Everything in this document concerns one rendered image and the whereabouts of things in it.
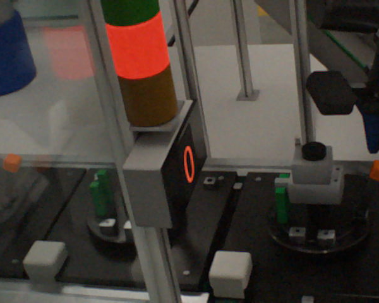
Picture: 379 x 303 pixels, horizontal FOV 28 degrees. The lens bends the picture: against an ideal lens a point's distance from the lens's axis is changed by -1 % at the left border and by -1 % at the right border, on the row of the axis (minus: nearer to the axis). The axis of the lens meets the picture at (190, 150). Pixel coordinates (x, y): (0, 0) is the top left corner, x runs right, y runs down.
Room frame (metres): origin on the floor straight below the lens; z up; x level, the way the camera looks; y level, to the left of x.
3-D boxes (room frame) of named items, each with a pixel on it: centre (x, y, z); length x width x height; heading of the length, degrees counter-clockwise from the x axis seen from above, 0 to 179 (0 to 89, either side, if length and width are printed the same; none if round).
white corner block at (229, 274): (0.71, -0.02, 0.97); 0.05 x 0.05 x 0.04; 70
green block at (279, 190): (0.77, -0.10, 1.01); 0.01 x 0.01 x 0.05; 70
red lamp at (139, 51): (0.63, 0.03, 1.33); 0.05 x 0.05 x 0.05
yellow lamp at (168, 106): (0.63, 0.03, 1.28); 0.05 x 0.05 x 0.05
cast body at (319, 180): (0.77, -0.14, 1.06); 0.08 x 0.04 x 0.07; 70
